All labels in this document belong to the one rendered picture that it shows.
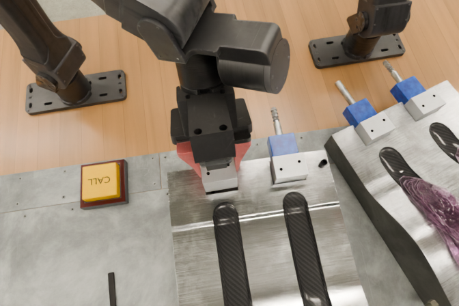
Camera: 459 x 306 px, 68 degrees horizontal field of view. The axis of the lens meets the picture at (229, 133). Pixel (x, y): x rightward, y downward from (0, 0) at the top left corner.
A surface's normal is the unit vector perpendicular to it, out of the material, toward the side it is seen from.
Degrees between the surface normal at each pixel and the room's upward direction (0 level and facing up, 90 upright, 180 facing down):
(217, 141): 59
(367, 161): 0
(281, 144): 0
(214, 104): 31
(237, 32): 18
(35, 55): 80
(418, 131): 0
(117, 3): 87
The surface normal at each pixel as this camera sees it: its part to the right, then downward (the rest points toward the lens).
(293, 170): 0.00, -0.38
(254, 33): -0.29, -0.47
